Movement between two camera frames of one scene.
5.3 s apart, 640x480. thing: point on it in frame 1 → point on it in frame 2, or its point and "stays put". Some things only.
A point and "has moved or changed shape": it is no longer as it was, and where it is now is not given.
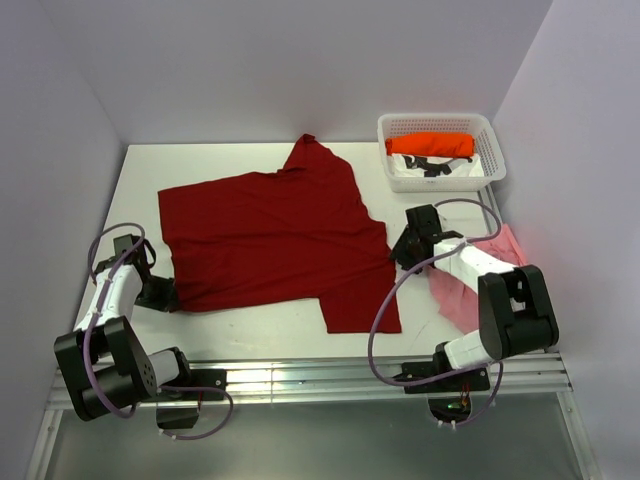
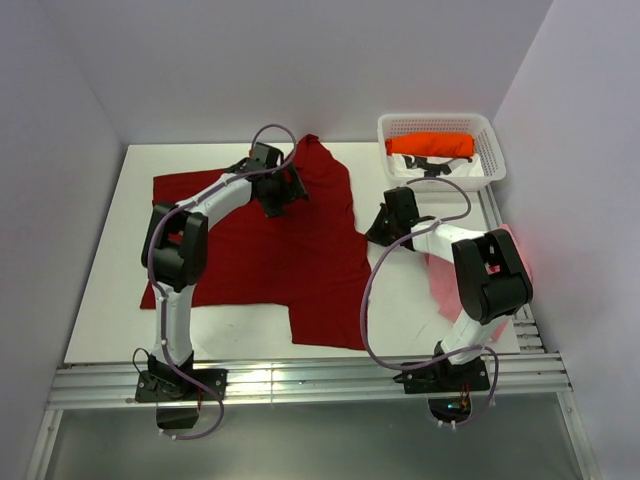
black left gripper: [167, 297] → [291, 191]
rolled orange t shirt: [432, 144] stays put
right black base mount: [448, 410] stays put
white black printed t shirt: [404, 165] stays put
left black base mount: [181, 418] stays put
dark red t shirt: [295, 233] has moved or changed shape
